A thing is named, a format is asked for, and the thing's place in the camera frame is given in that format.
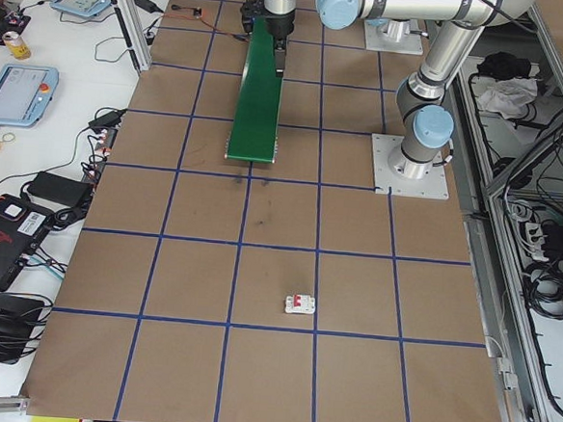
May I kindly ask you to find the green belt conveyor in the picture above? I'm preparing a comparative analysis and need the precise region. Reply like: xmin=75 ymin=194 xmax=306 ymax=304
xmin=223 ymin=15 xmax=290 ymax=167

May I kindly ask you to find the small black power adapter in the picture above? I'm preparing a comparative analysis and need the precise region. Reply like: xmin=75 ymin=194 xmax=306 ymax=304
xmin=132 ymin=0 xmax=166 ymax=14

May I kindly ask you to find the black plug adapter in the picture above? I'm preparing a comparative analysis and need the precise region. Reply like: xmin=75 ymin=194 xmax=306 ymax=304
xmin=87 ymin=106 xmax=128 ymax=133

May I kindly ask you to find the black power strip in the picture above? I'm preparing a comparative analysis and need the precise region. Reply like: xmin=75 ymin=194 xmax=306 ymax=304
xmin=81 ymin=125 xmax=121 ymax=186

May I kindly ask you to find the black cloth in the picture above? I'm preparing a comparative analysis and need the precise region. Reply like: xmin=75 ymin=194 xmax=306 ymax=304
xmin=474 ymin=49 xmax=535 ymax=84

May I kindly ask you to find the white cloth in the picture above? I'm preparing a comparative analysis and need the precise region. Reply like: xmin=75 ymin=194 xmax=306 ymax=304
xmin=475 ymin=73 xmax=543 ymax=124

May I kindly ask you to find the white red circuit breaker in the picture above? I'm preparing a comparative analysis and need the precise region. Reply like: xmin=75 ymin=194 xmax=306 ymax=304
xmin=281 ymin=291 xmax=318 ymax=319

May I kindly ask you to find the large black power brick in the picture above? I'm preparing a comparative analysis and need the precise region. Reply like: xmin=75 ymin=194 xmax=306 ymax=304
xmin=24 ymin=169 xmax=94 ymax=208

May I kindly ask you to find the yellow beverage can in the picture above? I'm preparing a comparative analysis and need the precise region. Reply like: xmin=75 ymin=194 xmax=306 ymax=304
xmin=0 ymin=30 xmax=33 ymax=61

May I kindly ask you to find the small black circuit board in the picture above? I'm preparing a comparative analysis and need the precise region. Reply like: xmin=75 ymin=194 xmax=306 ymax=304
xmin=3 ymin=10 xmax=34 ymax=30

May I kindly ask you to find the white power strip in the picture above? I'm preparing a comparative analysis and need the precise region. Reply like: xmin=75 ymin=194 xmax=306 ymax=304
xmin=519 ymin=220 xmax=552 ymax=262

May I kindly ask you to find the grey connector box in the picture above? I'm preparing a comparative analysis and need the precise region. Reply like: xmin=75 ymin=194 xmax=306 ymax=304
xmin=494 ymin=356 xmax=522 ymax=392

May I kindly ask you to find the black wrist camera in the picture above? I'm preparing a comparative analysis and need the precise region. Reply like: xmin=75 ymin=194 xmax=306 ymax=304
xmin=239 ymin=0 xmax=258 ymax=38

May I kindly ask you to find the red and black cable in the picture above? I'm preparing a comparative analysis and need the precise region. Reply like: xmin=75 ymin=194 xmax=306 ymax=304
xmin=160 ymin=2 xmax=252 ymax=41

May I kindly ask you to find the white square base plate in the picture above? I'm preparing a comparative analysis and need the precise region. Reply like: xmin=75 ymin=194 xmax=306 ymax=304
xmin=367 ymin=132 xmax=455 ymax=202
xmin=363 ymin=22 xmax=427 ymax=57

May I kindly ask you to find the aluminium profile post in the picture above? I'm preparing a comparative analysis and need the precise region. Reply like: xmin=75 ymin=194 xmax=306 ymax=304
xmin=91 ymin=0 xmax=157 ymax=72

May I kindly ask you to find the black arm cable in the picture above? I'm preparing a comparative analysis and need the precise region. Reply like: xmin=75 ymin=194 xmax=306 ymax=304
xmin=468 ymin=0 xmax=542 ymax=35

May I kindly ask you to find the V-shaped metal bar frame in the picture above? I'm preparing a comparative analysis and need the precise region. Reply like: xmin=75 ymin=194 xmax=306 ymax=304
xmin=428 ymin=0 xmax=563 ymax=422

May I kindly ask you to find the black coiled cable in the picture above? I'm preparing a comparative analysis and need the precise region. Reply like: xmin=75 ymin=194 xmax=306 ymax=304
xmin=520 ymin=266 xmax=563 ymax=322

